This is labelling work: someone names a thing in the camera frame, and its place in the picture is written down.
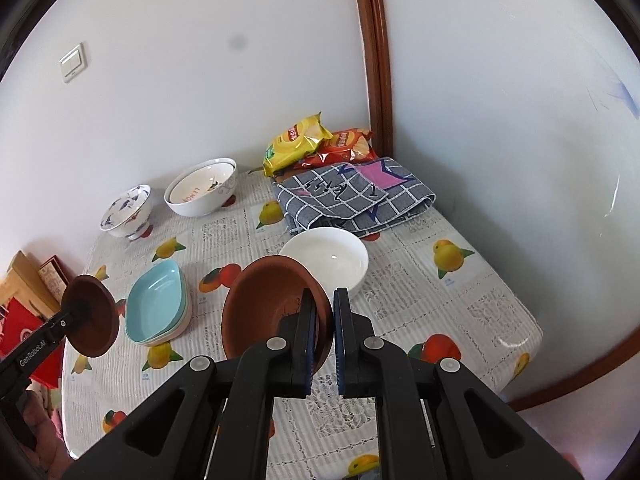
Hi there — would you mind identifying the green plastic plate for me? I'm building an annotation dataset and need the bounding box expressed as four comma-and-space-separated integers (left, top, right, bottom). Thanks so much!
132, 280, 190, 346

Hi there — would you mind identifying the brown wooden baseboard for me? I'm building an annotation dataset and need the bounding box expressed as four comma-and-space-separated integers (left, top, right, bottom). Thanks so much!
505, 255, 640, 412

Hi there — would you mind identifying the yellow chip bag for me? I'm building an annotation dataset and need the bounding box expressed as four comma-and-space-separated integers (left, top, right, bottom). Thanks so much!
263, 112, 333, 177

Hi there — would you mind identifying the plain white bowl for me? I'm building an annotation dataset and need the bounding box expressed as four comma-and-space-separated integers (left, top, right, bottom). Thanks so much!
278, 227, 370, 301

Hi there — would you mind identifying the white light switch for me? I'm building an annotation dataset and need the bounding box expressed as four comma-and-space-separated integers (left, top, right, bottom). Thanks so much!
59, 42, 89, 84

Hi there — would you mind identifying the white bowl with lettering inside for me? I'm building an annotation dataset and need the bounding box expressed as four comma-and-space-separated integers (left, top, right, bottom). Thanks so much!
167, 160, 235, 206

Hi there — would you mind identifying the blue patterned white footed bowl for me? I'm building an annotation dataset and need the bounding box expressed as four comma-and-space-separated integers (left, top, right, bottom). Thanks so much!
98, 184, 153, 241

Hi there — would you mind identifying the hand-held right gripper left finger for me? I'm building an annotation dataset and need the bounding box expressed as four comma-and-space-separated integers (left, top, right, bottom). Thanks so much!
62, 290, 320, 480

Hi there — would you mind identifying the small brown bowl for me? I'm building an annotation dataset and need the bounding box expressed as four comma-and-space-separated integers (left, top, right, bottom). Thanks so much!
61, 275, 121, 357
221, 255, 333, 376

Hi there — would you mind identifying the red paper bag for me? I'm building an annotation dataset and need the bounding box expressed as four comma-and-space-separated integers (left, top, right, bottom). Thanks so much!
0, 296, 66, 387

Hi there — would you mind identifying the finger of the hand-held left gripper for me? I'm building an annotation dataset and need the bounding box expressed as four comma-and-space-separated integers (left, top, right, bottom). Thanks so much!
50, 297, 98, 335

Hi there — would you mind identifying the teal plastic plate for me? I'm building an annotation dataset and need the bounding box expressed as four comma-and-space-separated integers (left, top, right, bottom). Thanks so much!
125, 260, 187, 343

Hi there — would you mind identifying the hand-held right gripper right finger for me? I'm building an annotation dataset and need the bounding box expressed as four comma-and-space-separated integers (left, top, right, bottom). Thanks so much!
332, 287, 583, 480

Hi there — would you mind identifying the white bowl grey swirl pattern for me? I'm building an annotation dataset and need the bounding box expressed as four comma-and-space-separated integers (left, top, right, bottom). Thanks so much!
164, 158, 237, 218

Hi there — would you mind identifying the brown wooden door frame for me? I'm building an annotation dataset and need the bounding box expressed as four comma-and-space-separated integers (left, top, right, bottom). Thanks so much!
350, 0, 396, 161

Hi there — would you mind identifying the grey checked cloth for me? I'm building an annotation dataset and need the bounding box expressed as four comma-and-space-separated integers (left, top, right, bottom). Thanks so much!
272, 156, 436, 239

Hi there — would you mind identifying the red chip bag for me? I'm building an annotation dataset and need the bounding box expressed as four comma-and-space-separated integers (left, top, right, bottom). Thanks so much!
292, 128, 379, 170

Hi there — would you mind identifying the fruit print tablecloth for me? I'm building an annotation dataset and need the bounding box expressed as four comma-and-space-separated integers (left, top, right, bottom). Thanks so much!
61, 170, 544, 480

